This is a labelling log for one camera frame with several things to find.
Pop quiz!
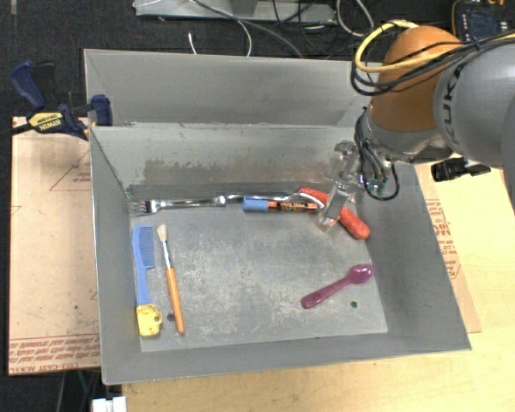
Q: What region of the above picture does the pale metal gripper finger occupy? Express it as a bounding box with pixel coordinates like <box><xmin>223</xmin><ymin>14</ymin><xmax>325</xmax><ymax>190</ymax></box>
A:
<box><xmin>328</xmin><ymin>185</ymin><xmax>349</xmax><ymax>227</ymax></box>
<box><xmin>316</xmin><ymin>199</ymin><xmax>335</xmax><ymax>234</ymax></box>

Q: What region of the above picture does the red toy sausage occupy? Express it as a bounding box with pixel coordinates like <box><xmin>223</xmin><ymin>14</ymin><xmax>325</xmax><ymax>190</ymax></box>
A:
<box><xmin>299</xmin><ymin>186</ymin><xmax>372</xmax><ymax>241</ymax></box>

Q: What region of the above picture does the blue and orange marker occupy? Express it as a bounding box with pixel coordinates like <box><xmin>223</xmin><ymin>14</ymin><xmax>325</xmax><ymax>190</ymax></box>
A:
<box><xmin>242</xmin><ymin>197</ymin><xmax>324</xmax><ymax>215</ymax></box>

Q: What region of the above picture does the purple plastic spoon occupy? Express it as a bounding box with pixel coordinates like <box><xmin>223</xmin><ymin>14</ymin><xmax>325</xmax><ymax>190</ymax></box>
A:
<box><xmin>300</xmin><ymin>263</ymin><xmax>376</xmax><ymax>311</ymax></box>

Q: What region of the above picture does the grey metal bin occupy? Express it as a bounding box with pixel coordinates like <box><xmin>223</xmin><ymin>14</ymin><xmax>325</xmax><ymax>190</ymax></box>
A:
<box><xmin>82</xmin><ymin>48</ymin><xmax>473</xmax><ymax>386</ymax></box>

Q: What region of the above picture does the silver metal fork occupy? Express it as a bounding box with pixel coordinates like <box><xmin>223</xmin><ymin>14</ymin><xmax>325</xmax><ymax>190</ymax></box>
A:
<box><xmin>125</xmin><ymin>193</ymin><xmax>228</xmax><ymax>216</ymax></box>

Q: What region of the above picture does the blue plastic comb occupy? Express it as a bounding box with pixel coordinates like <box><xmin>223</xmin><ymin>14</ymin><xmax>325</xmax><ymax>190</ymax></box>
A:
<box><xmin>131</xmin><ymin>225</ymin><xmax>157</xmax><ymax>308</ymax></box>

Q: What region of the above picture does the yellow plastic block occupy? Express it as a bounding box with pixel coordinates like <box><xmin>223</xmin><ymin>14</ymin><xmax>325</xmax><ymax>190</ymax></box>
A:
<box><xmin>136</xmin><ymin>303</ymin><xmax>164</xmax><ymax>339</ymax></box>

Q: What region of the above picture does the brown cardboard board, red print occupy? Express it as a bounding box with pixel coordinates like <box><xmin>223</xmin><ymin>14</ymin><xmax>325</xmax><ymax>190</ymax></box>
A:
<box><xmin>7</xmin><ymin>116</ymin><xmax>484</xmax><ymax>378</ymax></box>

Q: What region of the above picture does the black cylinder on white bracket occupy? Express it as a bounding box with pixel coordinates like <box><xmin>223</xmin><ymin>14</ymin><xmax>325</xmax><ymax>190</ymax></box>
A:
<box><xmin>430</xmin><ymin>157</ymin><xmax>493</xmax><ymax>183</ymax></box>

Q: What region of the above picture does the orange-handled paintbrush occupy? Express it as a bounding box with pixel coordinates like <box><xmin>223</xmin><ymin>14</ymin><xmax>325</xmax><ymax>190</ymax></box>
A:
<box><xmin>155</xmin><ymin>223</ymin><xmax>186</xmax><ymax>336</ymax></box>

